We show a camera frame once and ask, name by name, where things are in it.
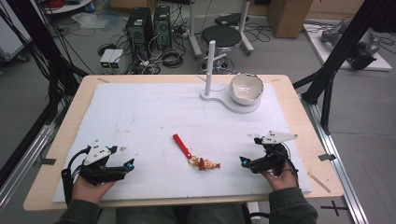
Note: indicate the person's left hand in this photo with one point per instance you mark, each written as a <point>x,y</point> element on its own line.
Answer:
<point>88,191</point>

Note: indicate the small black computer tower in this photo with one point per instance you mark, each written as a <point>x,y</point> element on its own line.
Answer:
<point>162,25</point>

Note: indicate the white eggshell-shaped bowl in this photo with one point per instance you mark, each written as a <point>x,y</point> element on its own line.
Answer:
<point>246,88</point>

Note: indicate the black round stool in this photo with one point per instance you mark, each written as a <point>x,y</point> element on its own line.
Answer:
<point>221,36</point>

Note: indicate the white foam mat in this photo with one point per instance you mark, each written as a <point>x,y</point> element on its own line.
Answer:
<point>155,124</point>

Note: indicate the clear plastic sheet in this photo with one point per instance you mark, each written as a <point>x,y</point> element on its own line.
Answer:
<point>90,21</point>

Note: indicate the aluminium rail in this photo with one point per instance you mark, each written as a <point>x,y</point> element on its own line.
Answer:
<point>21,165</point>
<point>339,174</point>

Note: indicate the person's legs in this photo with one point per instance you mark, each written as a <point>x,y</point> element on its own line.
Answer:
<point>174,215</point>

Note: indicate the white stand with post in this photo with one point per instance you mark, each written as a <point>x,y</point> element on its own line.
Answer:
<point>210,68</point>

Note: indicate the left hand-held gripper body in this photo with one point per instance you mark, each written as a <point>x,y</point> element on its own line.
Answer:
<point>97,152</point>

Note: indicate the round white table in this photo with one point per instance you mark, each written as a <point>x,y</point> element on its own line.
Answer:
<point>68,6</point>

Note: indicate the white table leg frame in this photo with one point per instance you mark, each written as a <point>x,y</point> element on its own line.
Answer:
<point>194,34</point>
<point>246,31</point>

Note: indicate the black flat case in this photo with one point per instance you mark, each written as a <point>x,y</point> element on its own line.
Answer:
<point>230,19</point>

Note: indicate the large black computer tower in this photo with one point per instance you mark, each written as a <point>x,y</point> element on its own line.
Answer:
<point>139,29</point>

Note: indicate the person's right hand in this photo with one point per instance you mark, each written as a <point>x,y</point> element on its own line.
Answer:
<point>281,180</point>

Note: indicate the grey tape piece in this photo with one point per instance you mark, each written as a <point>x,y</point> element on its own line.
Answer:
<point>48,161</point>
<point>327,157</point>

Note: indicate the cardboard box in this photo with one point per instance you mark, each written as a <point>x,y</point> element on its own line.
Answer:
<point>289,17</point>

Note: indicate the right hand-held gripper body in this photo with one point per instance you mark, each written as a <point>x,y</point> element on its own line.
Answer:
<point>274,152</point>

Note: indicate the white platform board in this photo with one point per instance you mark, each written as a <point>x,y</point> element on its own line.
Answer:
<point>378,63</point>

